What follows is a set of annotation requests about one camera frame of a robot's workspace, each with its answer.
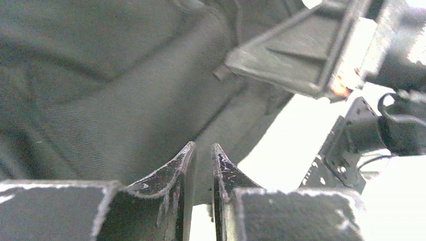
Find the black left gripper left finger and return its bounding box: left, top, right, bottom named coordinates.
left=1, top=142, right=196, bottom=240

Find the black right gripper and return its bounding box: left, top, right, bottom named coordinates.
left=301, top=1, right=425, bottom=192

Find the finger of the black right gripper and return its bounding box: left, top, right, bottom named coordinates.
left=225, top=1, right=370, bottom=100

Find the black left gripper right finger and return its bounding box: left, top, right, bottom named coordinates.
left=211, top=143, right=366, bottom=240

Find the black student backpack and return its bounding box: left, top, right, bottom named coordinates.
left=1, top=1, right=304, bottom=205

